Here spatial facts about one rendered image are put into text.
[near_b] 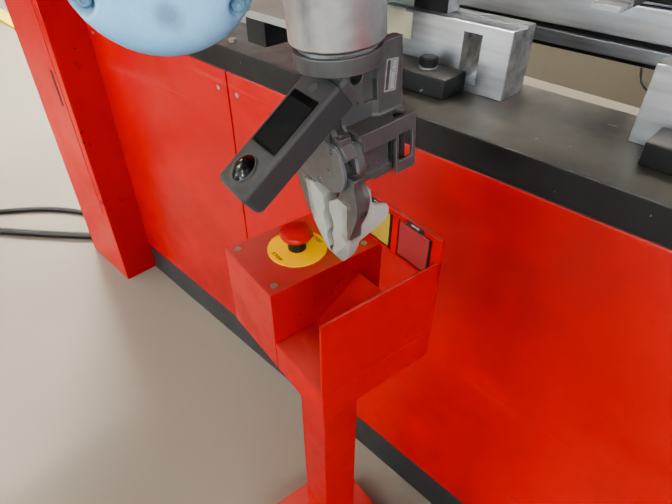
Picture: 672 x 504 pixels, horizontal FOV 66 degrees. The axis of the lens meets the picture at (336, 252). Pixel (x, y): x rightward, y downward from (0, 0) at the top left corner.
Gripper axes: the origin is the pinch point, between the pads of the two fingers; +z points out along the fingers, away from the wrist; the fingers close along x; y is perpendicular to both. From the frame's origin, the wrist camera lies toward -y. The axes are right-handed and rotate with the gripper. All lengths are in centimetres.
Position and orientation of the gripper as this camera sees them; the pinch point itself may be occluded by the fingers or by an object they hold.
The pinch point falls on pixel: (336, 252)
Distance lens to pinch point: 51.4
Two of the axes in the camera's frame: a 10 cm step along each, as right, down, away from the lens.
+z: 0.8, 7.5, 6.6
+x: -6.1, -4.9, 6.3
